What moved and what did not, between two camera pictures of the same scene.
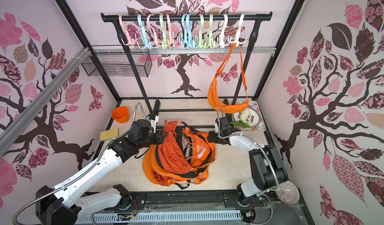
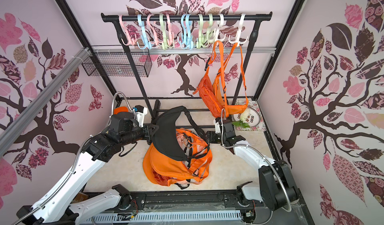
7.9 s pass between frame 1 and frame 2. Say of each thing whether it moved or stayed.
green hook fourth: stayed
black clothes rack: stayed
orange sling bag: moved
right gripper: stayed
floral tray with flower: stayed
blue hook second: stayed
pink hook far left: stayed
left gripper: moved
